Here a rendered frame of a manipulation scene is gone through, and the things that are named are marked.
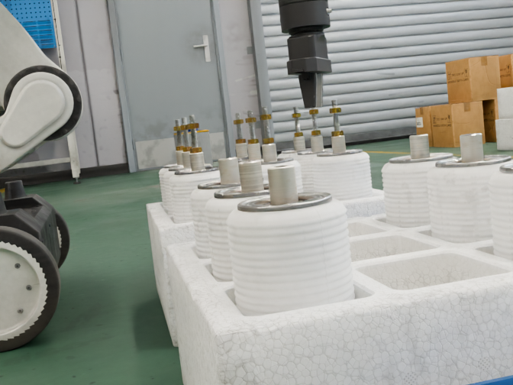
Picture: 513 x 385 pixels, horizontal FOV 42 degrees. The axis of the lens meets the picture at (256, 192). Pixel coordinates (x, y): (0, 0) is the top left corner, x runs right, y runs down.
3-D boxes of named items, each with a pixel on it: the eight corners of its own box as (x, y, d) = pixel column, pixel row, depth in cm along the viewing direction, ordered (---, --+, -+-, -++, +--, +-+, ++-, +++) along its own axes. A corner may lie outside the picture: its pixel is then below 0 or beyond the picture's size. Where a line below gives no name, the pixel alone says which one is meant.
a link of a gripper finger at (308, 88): (302, 108, 120) (299, 74, 119) (319, 106, 118) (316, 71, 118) (300, 108, 118) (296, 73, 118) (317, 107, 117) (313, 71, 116)
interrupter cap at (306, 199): (249, 219, 48) (247, 210, 48) (230, 208, 56) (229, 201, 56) (346, 205, 50) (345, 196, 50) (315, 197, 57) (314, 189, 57)
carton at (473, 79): (501, 98, 463) (498, 54, 460) (472, 101, 457) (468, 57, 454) (476, 101, 492) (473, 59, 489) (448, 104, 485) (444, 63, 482)
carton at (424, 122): (452, 142, 521) (449, 103, 518) (468, 142, 497) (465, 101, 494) (417, 146, 514) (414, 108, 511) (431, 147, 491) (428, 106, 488)
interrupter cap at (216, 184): (202, 193, 71) (201, 187, 71) (194, 189, 79) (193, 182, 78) (270, 185, 73) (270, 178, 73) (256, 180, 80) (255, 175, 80)
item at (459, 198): (469, 353, 65) (454, 170, 63) (424, 326, 75) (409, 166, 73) (554, 336, 67) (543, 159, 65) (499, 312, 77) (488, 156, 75)
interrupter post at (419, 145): (416, 163, 79) (414, 136, 79) (407, 163, 82) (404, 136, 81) (434, 161, 80) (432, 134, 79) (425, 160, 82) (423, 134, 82)
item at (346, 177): (345, 253, 118) (335, 152, 116) (390, 257, 111) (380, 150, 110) (309, 265, 112) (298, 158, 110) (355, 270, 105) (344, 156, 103)
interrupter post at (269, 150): (268, 165, 106) (266, 144, 105) (260, 165, 108) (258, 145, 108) (280, 163, 107) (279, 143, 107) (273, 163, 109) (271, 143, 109)
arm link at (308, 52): (298, 77, 127) (291, 14, 126) (346, 70, 123) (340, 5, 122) (274, 76, 116) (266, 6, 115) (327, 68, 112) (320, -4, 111)
